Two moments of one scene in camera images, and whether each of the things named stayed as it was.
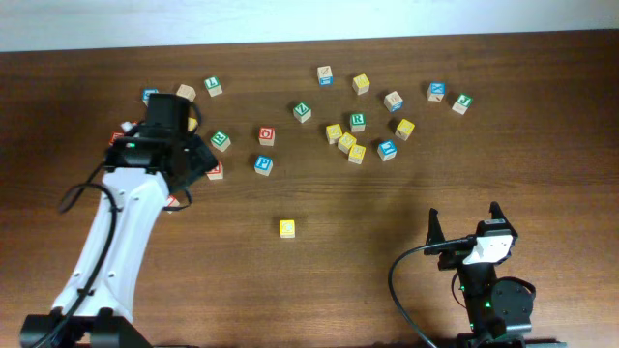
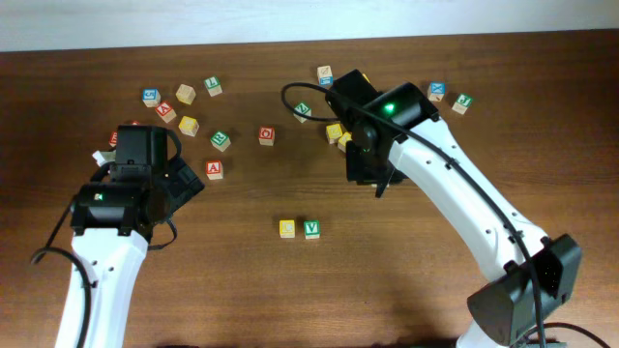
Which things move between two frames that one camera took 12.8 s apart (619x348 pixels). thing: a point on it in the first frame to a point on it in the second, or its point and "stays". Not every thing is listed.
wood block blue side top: x=325 y=75 stays
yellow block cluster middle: x=345 y=142 stays
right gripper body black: x=452 y=247 to x=369 y=175
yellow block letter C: x=286 y=229 stays
